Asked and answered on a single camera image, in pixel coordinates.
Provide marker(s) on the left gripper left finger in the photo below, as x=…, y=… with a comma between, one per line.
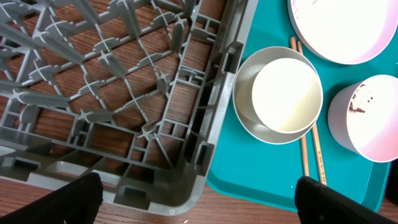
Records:
x=76, y=202

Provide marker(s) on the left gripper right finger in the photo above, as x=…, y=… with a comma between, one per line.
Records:
x=317, y=203

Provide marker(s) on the grey shallow bowl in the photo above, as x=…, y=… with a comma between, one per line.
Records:
x=251, y=65

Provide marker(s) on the right wooden chopstick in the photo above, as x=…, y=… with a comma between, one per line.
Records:
x=318, y=154

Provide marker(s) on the black rectangular tray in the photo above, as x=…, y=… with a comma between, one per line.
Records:
x=392, y=184

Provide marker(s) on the left wooden chopstick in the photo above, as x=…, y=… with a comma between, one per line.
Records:
x=296, y=45

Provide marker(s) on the large white round plate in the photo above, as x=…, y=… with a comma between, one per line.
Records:
x=348, y=32

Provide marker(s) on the grey plastic dish rack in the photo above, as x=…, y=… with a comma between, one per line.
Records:
x=134, y=91

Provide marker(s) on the white paper cup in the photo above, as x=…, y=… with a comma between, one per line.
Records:
x=285, y=96

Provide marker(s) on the teal plastic serving tray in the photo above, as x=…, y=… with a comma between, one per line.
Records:
x=247, y=168

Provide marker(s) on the wooden chopstick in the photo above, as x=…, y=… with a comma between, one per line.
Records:
x=318, y=154
x=296, y=45

